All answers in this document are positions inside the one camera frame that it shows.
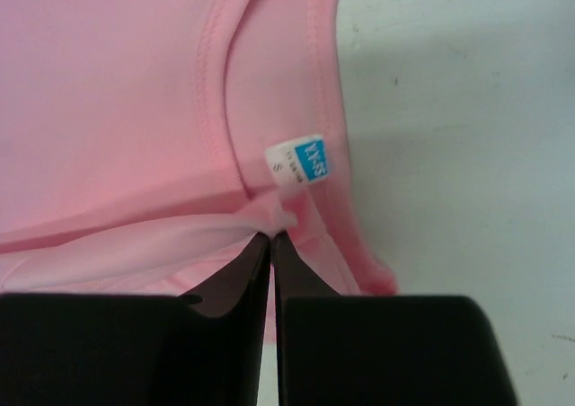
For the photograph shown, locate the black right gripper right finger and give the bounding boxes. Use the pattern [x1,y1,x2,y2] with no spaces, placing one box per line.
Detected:
[271,234,518,405]

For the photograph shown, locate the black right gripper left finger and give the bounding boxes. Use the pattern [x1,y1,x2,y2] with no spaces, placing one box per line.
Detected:
[1,234,270,405]

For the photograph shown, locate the pink t shirt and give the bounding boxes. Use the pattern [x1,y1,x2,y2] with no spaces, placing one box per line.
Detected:
[0,0,399,344]

